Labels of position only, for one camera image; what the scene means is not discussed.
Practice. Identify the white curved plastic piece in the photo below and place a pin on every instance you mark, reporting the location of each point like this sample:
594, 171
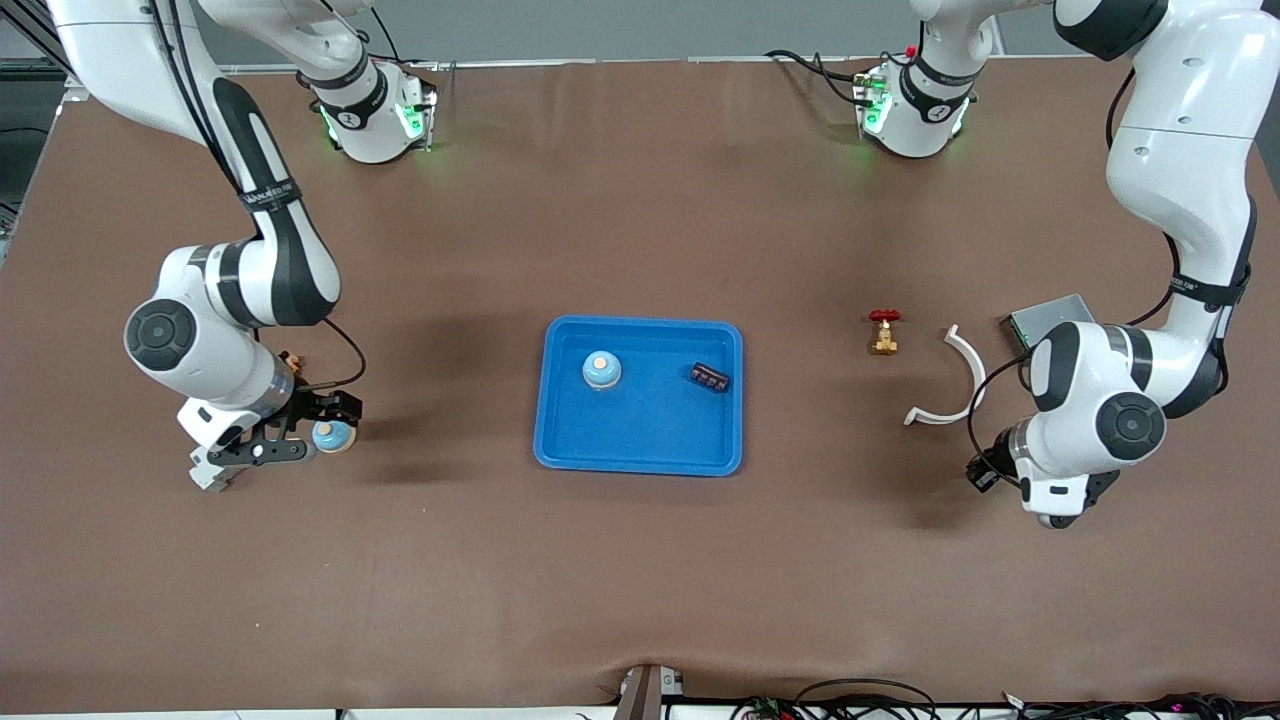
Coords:
975, 375

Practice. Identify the aluminium frame post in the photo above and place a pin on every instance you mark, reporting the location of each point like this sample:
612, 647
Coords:
30, 40

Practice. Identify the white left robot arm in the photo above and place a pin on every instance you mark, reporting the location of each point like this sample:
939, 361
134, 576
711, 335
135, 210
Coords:
1100, 400

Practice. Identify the brown table mat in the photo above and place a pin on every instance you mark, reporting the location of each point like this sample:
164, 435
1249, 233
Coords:
640, 580

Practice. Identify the dark electrolytic capacitor block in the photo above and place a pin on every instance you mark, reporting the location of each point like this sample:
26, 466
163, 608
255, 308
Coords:
709, 377

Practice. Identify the grey metal box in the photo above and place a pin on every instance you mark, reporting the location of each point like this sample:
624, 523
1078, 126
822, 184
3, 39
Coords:
1045, 318

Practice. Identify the blue bell with beige button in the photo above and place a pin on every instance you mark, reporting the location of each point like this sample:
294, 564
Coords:
601, 370
335, 438

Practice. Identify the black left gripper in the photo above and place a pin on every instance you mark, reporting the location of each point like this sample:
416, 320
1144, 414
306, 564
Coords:
985, 472

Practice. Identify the red orange black push button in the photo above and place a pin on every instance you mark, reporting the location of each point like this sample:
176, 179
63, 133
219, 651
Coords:
291, 362

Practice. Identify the white circuit breaker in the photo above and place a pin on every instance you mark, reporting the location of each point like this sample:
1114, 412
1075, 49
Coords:
212, 475

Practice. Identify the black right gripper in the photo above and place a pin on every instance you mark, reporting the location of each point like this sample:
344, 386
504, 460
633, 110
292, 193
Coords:
304, 407

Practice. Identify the metal bracket at table edge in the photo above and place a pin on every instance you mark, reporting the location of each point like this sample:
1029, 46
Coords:
648, 692

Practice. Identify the blue plastic tray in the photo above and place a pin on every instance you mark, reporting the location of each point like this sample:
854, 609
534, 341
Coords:
640, 420

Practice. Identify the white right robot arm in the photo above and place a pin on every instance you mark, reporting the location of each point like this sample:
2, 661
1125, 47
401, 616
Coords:
200, 350

